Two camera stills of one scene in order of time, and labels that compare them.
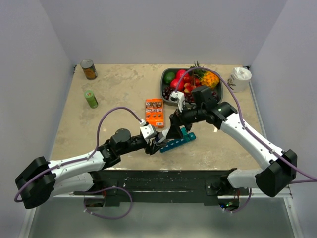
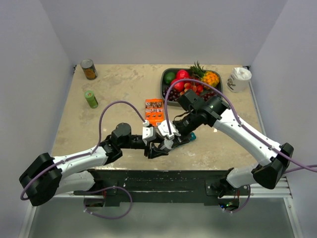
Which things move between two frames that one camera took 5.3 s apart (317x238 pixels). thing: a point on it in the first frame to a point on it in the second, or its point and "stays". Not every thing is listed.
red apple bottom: (175, 83) stays
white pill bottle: (162, 135) to (168, 144)
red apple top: (181, 73) stays
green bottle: (90, 97) stays
